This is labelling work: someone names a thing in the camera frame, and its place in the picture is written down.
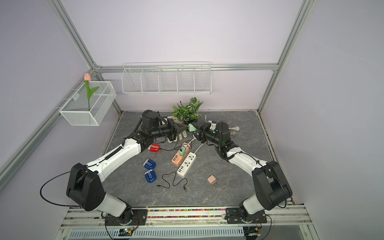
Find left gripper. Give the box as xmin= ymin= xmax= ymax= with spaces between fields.
xmin=152 ymin=118 xmax=188 ymax=142

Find black USB cable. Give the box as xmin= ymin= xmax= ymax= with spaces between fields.
xmin=158 ymin=138 xmax=193 ymax=153

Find green USB charger cube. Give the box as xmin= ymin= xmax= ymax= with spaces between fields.
xmin=179 ymin=145 xmax=189 ymax=157

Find black USB cable spare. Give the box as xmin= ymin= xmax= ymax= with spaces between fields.
xmin=156 ymin=171 xmax=188 ymax=192

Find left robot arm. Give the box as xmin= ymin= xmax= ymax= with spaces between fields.
xmin=66 ymin=110 xmax=188 ymax=217

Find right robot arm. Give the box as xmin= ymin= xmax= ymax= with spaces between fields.
xmin=189 ymin=121 xmax=293 ymax=223

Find blue electric shaver upper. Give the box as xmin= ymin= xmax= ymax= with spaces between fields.
xmin=143 ymin=159 xmax=156 ymax=170

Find blue electric shaver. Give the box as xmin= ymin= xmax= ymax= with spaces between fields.
xmin=143 ymin=159 xmax=156 ymax=170
xmin=145 ymin=170 xmax=157 ymax=183

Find blue electric shaver lower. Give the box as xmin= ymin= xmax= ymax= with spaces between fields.
xmin=145 ymin=170 xmax=157 ymax=183

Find white gardening glove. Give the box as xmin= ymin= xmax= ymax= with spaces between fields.
xmin=166 ymin=116 xmax=188 ymax=143

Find potted green plant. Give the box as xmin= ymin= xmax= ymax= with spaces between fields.
xmin=173 ymin=97 xmax=204 ymax=124

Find orange power strip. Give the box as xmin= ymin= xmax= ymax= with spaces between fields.
xmin=172 ymin=143 xmax=191 ymax=167

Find white power strip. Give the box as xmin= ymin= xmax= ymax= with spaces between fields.
xmin=177 ymin=153 xmax=197 ymax=178

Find pink charger cube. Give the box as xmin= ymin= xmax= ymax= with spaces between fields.
xmin=207 ymin=175 xmax=218 ymax=186

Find artificial pink tulip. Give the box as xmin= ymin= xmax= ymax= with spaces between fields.
xmin=84 ymin=73 xmax=99 ymax=111

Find white coiled power cords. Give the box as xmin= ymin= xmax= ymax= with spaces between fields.
xmin=185 ymin=113 xmax=241 ymax=154

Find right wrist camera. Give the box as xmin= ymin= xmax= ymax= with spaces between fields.
xmin=208 ymin=120 xmax=217 ymax=131

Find white wire wall shelf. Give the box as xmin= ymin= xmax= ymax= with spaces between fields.
xmin=121 ymin=62 xmax=212 ymax=95

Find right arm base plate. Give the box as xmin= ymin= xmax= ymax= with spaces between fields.
xmin=225 ymin=207 xmax=267 ymax=224

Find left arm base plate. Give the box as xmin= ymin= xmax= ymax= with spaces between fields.
xmin=105 ymin=209 xmax=148 ymax=227

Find white mesh wall basket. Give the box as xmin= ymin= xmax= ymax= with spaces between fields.
xmin=59 ymin=81 xmax=117 ymax=126

